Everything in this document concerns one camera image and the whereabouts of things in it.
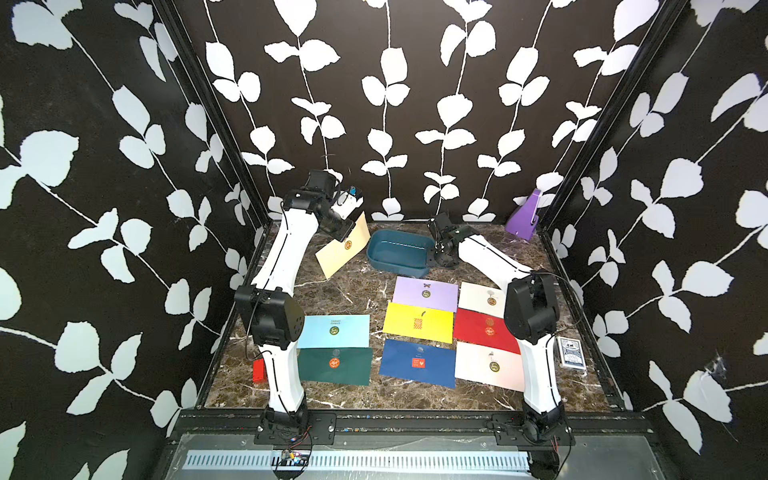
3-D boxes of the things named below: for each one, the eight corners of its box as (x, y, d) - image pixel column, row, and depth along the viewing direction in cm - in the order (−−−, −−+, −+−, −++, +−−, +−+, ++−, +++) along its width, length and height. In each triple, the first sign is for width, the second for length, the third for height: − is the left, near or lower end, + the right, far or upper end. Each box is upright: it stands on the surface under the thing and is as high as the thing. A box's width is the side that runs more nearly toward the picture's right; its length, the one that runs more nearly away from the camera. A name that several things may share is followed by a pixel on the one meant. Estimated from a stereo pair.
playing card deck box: (563, 366, 87) (567, 363, 85) (557, 339, 92) (561, 336, 90) (582, 369, 86) (586, 366, 85) (575, 342, 92) (580, 339, 90)
